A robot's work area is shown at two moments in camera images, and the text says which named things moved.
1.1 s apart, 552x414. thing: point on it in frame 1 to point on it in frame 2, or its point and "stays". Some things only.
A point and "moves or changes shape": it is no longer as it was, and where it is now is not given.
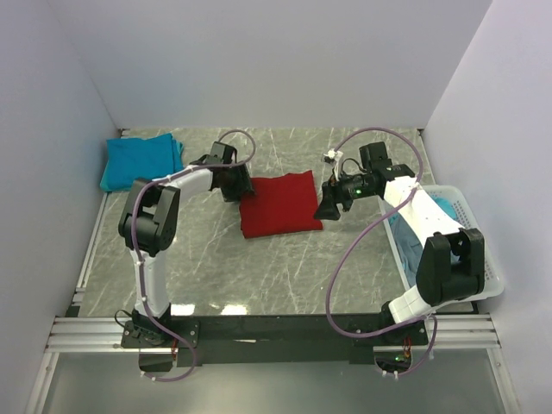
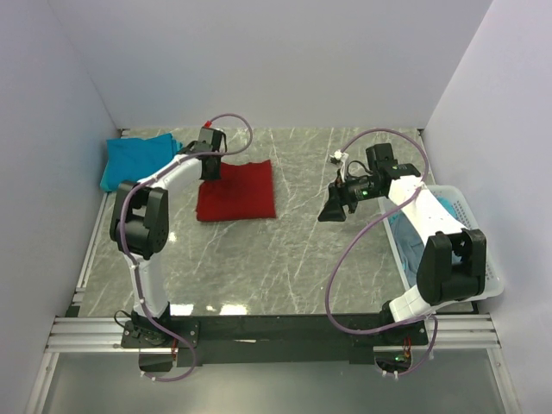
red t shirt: (283, 204) moves or changes shape
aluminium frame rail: (104, 335) stays
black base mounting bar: (265, 341) stays
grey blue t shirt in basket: (409, 244) stays
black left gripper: (243, 187) to (216, 174)
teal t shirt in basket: (446, 205) stays
